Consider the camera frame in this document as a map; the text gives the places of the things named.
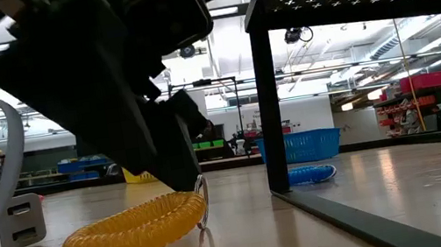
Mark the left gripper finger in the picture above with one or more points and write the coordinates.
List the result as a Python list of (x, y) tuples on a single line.
[(173, 148), (190, 115)]

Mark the yellow coil wristband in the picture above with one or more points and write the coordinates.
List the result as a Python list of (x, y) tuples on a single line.
[(132, 239)]

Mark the orange coil wristband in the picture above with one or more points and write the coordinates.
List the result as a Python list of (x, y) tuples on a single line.
[(40, 198)]

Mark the blue coil wristband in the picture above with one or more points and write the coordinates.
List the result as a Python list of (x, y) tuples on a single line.
[(310, 174)]

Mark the green bins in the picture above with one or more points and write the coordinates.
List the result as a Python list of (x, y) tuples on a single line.
[(208, 144)]

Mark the yellow plastic basket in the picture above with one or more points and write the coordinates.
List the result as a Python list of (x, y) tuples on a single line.
[(140, 179)]

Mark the round black ceiling device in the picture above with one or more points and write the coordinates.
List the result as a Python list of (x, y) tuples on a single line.
[(187, 52)]

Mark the blue bins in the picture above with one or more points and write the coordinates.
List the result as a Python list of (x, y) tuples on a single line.
[(76, 166)]

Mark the blue plastic basket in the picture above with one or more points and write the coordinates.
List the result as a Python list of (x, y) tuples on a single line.
[(308, 147)]

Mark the storage shelf rack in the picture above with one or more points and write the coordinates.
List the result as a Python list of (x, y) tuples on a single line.
[(422, 107)]

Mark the red storage bin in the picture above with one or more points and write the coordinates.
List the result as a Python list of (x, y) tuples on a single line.
[(424, 81)]

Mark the black stand frame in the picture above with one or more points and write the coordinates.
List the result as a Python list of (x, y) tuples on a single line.
[(201, 83)]

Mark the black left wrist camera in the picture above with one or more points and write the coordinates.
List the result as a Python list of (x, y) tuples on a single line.
[(163, 13)]

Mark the black table frame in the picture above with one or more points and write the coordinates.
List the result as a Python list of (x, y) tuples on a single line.
[(405, 140)]

